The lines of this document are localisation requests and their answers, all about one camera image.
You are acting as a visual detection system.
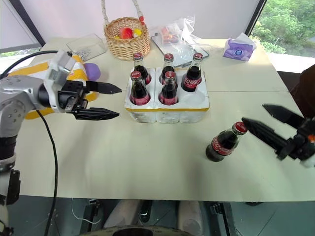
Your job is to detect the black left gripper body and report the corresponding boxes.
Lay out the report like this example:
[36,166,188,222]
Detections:
[57,80,89,114]

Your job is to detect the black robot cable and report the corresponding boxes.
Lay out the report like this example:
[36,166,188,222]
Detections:
[36,110,59,236]
[0,50,60,76]

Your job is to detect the red items in bag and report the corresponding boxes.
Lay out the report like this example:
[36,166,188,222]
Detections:
[160,26,180,43]

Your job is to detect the pile of small metal parts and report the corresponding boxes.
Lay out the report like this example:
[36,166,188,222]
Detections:
[73,48,92,60]

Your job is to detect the clear tray with dark rim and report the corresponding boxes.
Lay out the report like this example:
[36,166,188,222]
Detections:
[150,33,210,68]

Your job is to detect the red orange toy fruit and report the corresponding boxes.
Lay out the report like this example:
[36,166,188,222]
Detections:
[119,27,135,40]

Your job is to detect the clear plastic box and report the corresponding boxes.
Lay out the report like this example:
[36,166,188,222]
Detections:
[66,33,107,61]

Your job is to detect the black window frame bar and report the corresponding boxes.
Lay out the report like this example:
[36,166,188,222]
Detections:
[4,0,46,48]
[244,0,268,37]

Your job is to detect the white foam crate yellow tape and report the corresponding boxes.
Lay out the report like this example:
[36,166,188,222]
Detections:
[124,67,211,124]

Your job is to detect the wicker basket with handle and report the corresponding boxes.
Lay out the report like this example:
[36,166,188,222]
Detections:
[100,0,151,62]

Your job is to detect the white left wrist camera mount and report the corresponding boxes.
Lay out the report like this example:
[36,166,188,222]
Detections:
[43,50,77,114]

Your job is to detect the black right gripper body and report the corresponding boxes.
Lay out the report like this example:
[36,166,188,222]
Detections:
[275,117,315,161]

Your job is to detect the purple round object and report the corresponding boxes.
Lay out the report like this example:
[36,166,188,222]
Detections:
[84,62,102,81]

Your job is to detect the dark brown object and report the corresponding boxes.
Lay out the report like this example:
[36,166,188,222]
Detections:
[288,63,315,119]

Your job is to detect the purple tissue pack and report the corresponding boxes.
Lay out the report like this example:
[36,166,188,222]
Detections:
[222,32,257,62]

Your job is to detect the thin white cable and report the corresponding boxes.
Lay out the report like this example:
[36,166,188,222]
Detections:
[71,198,102,225]

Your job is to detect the clear plastic bag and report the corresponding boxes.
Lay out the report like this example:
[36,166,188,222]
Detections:
[155,14,206,54]

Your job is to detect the glass cola bottle red cap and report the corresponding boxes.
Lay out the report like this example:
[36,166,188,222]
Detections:
[205,121,249,163]
[159,53,178,86]
[180,52,204,93]
[158,71,179,106]
[133,52,152,86]
[129,70,151,106]

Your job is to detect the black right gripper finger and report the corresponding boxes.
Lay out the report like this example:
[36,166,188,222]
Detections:
[262,104,306,129]
[242,117,289,155]

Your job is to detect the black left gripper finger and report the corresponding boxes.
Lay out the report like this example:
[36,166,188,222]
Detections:
[73,107,121,121]
[86,81,123,95]

